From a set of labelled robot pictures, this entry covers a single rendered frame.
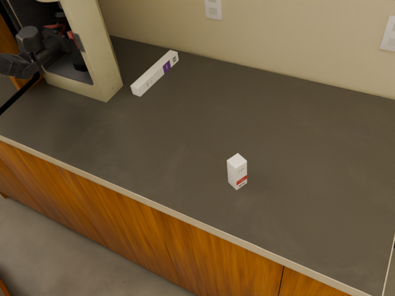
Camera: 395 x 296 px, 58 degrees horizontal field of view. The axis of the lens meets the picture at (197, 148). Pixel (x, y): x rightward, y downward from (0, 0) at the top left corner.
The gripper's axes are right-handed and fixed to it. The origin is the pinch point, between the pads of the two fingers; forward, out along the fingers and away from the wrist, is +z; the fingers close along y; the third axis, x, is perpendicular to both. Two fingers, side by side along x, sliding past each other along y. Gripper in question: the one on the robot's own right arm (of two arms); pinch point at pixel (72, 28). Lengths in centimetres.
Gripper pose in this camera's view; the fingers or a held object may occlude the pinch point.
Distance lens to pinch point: 143.9
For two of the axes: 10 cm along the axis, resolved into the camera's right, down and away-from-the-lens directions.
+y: -8.7, -3.1, 3.9
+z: 4.8, -7.1, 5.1
